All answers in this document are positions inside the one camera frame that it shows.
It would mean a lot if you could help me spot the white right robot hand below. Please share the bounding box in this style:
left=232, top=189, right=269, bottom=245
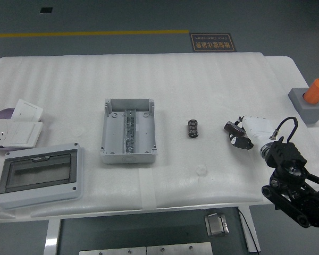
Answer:
left=224, top=114, right=279, bottom=151

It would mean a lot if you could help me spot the grey open junction box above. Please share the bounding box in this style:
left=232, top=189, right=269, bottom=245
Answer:
left=100, top=98, right=158, bottom=165

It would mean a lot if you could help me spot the grey block holder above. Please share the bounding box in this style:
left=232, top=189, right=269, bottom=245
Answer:
left=288, top=87, right=319, bottom=125

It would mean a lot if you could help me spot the white foam mat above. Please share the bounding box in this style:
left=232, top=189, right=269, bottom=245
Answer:
left=0, top=52, right=319, bottom=221

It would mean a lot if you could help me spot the orange cylinder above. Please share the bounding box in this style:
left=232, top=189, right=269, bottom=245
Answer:
left=304, top=78, right=319, bottom=105

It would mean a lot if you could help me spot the black floor sign orange text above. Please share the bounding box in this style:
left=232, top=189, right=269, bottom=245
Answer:
left=189, top=32, right=238, bottom=53

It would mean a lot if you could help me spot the white table leg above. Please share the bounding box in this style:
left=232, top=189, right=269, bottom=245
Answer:
left=238, top=206, right=262, bottom=253
left=43, top=219, right=62, bottom=255

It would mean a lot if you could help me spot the grey metal plate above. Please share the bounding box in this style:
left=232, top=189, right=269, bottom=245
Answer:
left=79, top=246, right=147, bottom=255
left=146, top=243, right=213, bottom=255

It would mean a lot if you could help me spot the grey cover with dark window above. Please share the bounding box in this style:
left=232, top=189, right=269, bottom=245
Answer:
left=0, top=142, right=85, bottom=211

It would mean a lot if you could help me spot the purple disc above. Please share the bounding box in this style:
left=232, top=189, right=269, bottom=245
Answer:
left=0, top=107, right=16, bottom=120

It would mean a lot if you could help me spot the thin black cable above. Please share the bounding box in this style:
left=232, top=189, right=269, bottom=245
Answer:
left=238, top=208, right=258, bottom=253

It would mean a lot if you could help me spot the silver metal floor bracket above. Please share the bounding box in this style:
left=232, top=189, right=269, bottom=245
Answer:
left=204, top=212, right=231, bottom=237

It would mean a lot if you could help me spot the metal mounting rail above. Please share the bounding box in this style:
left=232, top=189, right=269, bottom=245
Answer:
left=124, top=108, right=137, bottom=154

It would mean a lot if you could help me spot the white blank wall plate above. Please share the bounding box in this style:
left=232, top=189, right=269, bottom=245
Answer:
left=10, top=99, right=45, bottom=122

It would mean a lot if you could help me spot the white wall switch panel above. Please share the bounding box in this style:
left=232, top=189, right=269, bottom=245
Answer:
left=9, top=121, right=44, bottom=148

